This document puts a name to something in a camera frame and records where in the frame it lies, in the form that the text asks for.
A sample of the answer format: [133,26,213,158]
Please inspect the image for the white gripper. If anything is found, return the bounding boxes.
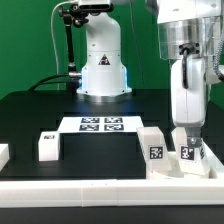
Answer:
[171,57,220,147]

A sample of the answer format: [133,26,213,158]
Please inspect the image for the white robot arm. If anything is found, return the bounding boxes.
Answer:
[77,0,224,147]

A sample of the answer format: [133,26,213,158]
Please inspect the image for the white sheet with tags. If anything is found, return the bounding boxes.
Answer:
[58,116,143,133]

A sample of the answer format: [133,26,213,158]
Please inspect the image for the white block at left edge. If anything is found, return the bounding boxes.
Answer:
[0,144,9,171]

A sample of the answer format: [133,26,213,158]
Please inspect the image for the white obstacle wall frame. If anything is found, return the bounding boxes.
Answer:
[0,150,224,208]

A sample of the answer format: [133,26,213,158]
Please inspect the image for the black cables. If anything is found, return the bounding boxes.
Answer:
[28,73,81,92]

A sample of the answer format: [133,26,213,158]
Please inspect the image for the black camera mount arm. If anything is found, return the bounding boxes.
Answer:
[59,4,88,94]

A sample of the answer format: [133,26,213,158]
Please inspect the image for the white cable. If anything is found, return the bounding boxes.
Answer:
[50,0,79,91]

